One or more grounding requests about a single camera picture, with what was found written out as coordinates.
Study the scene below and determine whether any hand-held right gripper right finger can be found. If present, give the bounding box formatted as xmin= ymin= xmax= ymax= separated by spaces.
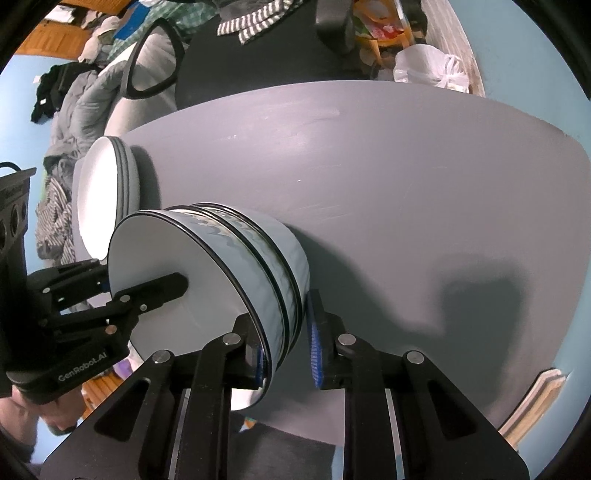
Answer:
xmin=305 ymin=290 xmax=531 ymax=480

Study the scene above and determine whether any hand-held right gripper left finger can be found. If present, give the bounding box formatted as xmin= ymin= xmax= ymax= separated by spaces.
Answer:
xmin=39 ymin=314 xmax=271 ymax=480

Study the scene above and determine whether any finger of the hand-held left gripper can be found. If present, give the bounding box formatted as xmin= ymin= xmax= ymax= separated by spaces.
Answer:
xmin=111 ymin=272 xmax=188 ymax=320
xmin=27 ymin=259 xmax=112 ymax=315

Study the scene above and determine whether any white bowl black rim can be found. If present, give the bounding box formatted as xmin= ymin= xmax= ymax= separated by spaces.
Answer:
xmin=107 ymin=209 xmax=289 ymax=412
xmin=191 ymin=204 xmax=304 ymax=365
xmin=217 ymin=203 xmax=311 ymax=324

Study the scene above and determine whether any white plate black rim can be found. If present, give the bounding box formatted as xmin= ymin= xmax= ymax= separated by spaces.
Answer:
xmin=108 ymin=137 xmax=140 ymax=219
xmin=75 ymin=137 xmax=127 ymax=263

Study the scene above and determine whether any person's left hand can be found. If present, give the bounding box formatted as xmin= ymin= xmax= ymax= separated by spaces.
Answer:
xmin=0 ymin=385 xmax=77 ymax=457

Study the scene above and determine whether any striped grey white cloth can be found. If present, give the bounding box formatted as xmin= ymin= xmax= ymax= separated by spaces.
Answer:
xmin=36 ymin=178 xmax=75 ymax=267

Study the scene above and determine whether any bed with beige sheet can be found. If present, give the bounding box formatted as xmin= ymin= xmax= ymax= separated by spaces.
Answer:
xmin=41 ymin=28 xmax=185 ymax=268

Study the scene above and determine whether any black clothing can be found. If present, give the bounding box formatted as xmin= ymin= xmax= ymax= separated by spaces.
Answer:
xmin=31 ymin=62 xmax=101 ymax=124

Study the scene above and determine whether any light wooden strip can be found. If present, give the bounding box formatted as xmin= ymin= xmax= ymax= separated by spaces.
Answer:
xmin=498 ymin=367 xmax=567 ymax=452

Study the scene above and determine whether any black office chair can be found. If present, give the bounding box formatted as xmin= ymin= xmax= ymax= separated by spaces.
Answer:
xmin=124 ymin=0 xmax=372 ymax=112

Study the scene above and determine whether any striped grey white towel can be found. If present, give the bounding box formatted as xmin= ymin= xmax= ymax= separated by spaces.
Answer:
xmin=217 ymin=1 xmax=302 ymax=45

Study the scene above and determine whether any white plastic bag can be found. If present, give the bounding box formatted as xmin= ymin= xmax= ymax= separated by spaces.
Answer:
xmin=392 ymin=44 xmax=470 ymax=94

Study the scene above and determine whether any colourful yellow bag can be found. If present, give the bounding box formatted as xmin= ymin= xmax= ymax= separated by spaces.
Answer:
xmin=352 ymin=0 xmax=415 ymax=62

